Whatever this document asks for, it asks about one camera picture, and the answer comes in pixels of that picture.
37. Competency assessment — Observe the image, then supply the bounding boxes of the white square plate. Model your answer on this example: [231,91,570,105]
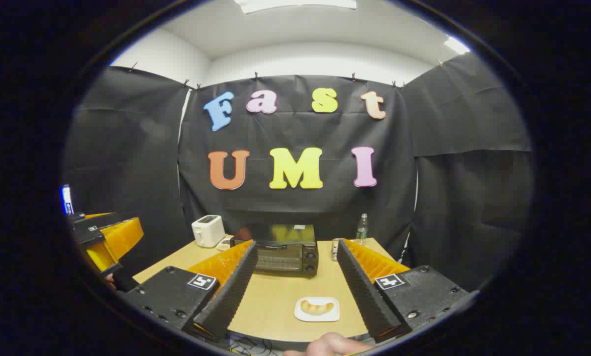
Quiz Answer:
[294,297,340,322]

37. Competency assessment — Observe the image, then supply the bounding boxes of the golden croissant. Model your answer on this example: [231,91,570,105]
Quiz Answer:
[300,299,335,316]

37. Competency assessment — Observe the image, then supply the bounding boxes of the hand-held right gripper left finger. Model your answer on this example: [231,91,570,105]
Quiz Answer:
[120,240,259,343]

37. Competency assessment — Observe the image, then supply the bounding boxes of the black cables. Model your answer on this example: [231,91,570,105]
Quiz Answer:
[226,335,279,356]

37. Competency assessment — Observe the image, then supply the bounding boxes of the white toaster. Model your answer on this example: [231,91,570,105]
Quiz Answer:
[192,215,226,248]

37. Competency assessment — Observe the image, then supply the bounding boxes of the clear plastic bottle green label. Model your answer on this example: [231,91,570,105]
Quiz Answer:
[356,213,369,246]

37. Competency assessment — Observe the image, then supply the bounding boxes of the small ceiling light panel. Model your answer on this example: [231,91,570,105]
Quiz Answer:
[444,36,470,55]

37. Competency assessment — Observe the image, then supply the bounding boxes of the wide ceiling light panel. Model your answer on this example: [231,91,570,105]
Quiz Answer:
[234,0,358,14]

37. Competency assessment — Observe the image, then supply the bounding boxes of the black electric oven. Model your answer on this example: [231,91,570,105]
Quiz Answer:
[230,223,320,276]

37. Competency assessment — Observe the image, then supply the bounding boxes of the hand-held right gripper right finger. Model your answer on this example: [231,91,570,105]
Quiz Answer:
[336,238,474,344]

